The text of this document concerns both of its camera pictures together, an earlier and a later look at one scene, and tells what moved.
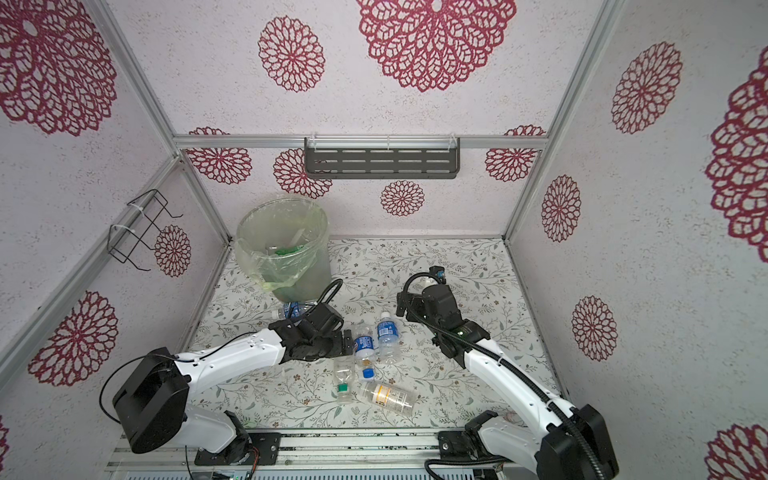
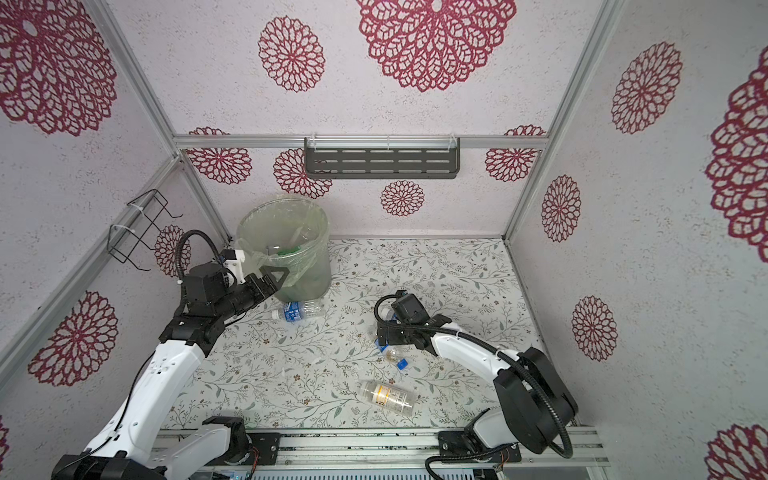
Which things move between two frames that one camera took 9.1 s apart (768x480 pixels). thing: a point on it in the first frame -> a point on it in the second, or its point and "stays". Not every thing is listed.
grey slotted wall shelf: (344, 157) stays
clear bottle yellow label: (396, 399) stays
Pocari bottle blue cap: (364, 348) -> (392, 355)
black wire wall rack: (143, 212) stays
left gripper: (339, 342) -> (272, 285)
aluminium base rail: (297, 451) stays
